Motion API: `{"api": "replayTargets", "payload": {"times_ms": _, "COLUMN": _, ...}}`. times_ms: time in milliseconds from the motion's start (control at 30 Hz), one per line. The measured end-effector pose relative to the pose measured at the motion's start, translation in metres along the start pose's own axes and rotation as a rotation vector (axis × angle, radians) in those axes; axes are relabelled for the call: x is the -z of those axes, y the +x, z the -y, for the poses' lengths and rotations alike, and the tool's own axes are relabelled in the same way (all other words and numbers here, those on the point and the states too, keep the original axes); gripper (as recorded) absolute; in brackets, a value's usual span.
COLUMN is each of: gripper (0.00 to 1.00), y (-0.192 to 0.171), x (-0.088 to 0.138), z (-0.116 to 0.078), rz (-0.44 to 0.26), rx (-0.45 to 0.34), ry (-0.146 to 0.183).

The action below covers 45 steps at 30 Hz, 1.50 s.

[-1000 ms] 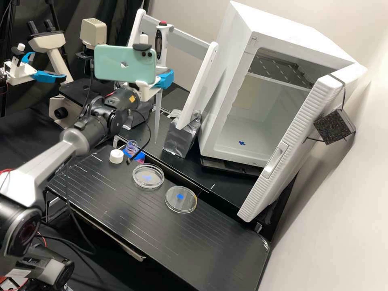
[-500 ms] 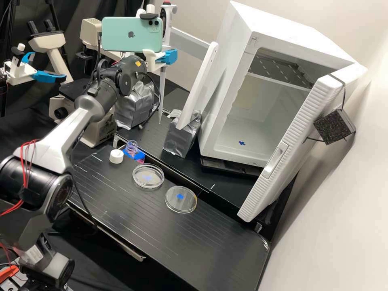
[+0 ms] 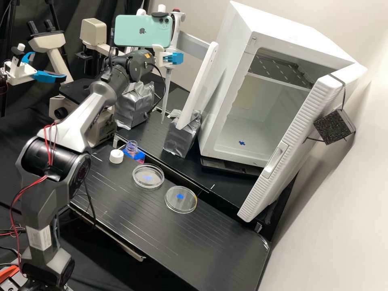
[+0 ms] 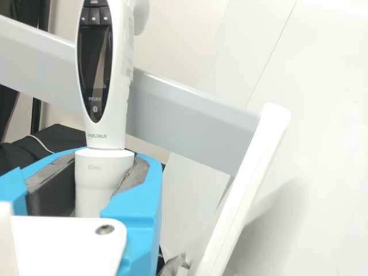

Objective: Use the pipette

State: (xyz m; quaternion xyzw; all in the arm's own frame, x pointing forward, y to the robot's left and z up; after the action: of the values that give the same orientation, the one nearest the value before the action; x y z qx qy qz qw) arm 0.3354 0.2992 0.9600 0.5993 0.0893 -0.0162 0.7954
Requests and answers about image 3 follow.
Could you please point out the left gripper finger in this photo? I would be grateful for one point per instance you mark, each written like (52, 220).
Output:
(29, 54)
(48, 77)

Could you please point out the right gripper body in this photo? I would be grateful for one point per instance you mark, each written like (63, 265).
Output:
(160, 54)

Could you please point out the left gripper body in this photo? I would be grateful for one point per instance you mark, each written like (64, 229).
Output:
(21, 72)

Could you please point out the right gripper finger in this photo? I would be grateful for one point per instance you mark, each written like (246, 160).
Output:
(179, 58)

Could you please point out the pipette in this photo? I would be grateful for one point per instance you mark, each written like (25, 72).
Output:
(176, 33)

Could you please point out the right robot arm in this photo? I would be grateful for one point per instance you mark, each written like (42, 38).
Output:
(97, 100)

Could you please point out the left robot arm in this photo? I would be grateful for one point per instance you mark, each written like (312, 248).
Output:
(2, 82)

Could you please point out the cream microscope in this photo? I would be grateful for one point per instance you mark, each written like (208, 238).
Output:
(57, 60)

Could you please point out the white incubator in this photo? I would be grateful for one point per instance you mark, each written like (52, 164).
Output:
(242, 30)

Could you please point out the small bottle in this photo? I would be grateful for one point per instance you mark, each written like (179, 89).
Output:
(132, 147)

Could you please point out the white cap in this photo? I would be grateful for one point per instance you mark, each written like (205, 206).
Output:
(116, 156)

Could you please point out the petri dish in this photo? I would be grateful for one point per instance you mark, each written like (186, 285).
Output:
(148, 175)

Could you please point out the incubator door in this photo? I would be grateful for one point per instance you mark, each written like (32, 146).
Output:
(288, 145)

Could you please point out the petri dish lid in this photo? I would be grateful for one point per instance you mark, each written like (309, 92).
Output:
(181, 200)

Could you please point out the right wrist camera phone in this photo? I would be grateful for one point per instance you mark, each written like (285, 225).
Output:
(139, 31)

